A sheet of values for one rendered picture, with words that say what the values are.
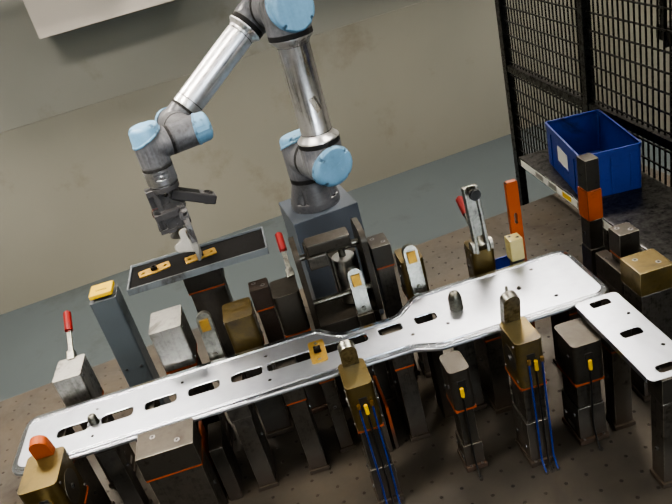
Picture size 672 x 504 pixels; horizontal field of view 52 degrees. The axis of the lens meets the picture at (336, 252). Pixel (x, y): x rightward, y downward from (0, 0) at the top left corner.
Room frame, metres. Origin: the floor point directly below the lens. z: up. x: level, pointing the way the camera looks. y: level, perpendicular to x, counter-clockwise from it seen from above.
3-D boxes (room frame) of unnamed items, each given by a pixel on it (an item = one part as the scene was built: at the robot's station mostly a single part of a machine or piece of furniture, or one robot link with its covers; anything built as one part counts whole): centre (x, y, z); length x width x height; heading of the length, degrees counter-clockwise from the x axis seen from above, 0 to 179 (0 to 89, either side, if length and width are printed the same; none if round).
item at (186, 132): (1.69, 0.28, 1.48); 0.11 x 0.11 x 0.08; 22
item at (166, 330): (1.47, 0.44, 0.90); 0.13 x 0.08 x 0.41; 4
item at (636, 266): (1.23, -0.65, 0.88); 0.08 x 0.08 x 0.36; 4
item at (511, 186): (1.50, -0.45, 0.95); 0.03 x 0.01 x 0.50; 94
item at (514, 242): (1.47, -0.43, 0.88); 0.04 x 0.04 x 0.37; 4
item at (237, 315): (1.47, 0.27, 0.89); 0.12 x 0.08 x 0.38; 4
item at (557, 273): (1.30, 0.12, 1.00); 1.38 x 0.22 x 0.02; 94
